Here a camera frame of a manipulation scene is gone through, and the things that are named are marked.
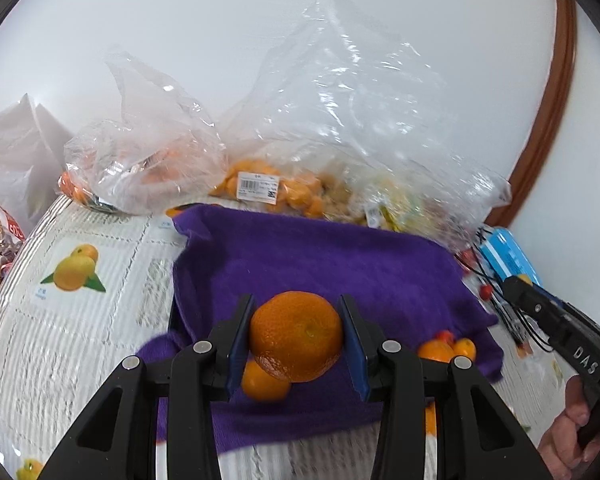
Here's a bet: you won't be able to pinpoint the small orange with stem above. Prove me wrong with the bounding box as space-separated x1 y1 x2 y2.
241 359 292 402

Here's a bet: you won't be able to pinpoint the pile of bagged kumquats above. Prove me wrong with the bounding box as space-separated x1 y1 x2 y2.
210 159 328 218

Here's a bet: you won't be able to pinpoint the red snack packet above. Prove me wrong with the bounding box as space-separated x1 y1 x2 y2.
0 205 28 246

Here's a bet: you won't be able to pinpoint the bagged oranges on tray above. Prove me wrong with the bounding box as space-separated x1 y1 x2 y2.
60 147 191 211

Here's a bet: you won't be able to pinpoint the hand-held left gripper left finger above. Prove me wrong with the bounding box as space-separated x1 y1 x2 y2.
42 294 256 480

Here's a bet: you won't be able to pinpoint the white plastic bag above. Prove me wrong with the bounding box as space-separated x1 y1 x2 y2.
0 94 76 236

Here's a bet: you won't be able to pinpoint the plastic bag with orange fruit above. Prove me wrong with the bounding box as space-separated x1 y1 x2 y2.
62 47 228 216

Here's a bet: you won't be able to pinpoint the large orange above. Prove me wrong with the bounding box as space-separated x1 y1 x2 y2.
249 291 344 383

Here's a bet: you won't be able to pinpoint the large clear plastic bag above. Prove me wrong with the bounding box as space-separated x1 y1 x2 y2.
215 0 512 251

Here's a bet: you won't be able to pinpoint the brown wooden door frame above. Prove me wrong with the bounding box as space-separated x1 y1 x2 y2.
485 0 578 228

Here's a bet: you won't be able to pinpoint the purple towel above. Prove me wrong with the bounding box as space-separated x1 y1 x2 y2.
139 203 505 456

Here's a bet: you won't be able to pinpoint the small kumquat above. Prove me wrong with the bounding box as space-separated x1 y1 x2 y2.
417 339 455 363
452 337 477 361

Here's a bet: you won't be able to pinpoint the pile of beige round fruits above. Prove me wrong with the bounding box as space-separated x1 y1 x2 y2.
320 175 371 226

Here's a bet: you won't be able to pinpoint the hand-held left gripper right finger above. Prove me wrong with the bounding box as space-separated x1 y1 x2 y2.
339 294 551 480

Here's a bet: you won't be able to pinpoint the person's right hand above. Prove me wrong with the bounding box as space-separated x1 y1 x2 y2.
537 374 600 480

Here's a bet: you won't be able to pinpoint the yellow packaged produce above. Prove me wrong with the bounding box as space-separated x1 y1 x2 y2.
365 175 426 233

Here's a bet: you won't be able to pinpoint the blue box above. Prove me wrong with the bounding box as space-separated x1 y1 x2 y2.
480 227 543 286

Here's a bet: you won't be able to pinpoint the black wire bundle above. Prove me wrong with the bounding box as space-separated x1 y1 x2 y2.
455 227 553 353

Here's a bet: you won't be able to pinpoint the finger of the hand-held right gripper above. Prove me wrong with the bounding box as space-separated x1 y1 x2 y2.
501 275 548 318

